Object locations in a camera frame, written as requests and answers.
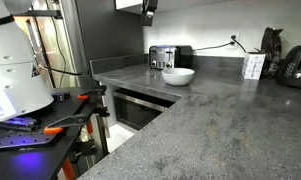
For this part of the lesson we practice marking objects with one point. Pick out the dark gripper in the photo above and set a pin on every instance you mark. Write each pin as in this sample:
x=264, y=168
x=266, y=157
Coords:
x=148, y=12

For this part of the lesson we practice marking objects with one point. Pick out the white ceramic bowl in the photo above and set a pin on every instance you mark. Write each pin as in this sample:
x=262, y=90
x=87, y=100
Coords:
x=177, y=76

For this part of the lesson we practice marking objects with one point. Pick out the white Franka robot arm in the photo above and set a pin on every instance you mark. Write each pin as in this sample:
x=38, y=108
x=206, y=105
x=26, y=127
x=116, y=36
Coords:
x=13, y=66

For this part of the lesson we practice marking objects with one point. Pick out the silver two-slot toaster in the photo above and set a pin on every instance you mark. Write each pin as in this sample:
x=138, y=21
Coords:
x=166, y=57

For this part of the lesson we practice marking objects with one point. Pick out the stainless steel refrigerator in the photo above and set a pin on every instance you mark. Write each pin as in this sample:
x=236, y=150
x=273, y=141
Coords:
x=61, y=40

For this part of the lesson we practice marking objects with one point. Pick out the stainless built-in oven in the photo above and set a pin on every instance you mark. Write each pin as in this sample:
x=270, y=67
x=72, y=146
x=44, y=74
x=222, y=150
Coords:
x=136, y=109

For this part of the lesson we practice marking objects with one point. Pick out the white printed carton box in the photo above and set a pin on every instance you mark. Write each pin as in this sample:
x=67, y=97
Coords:
x=252, y=65

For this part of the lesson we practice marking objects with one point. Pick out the black orange bar clamp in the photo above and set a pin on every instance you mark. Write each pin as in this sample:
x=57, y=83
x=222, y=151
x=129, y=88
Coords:
x=80, y=110

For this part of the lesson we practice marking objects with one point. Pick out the dark foil coffee bag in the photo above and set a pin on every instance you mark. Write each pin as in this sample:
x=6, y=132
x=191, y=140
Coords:
x=271, y=51

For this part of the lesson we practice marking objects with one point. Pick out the black round kitchen appliance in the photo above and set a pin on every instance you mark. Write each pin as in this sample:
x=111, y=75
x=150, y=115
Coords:
x=295, y=67

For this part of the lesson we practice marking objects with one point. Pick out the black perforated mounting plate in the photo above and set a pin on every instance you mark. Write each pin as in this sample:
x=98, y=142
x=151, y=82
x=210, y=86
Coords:
x=30, y=128

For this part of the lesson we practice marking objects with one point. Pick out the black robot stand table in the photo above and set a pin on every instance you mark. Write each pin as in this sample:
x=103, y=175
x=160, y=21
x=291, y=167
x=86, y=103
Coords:
x=33, y=153

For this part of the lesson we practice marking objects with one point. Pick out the white wall outlet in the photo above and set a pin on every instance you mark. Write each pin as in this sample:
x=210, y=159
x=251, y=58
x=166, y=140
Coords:
x=234, y=40

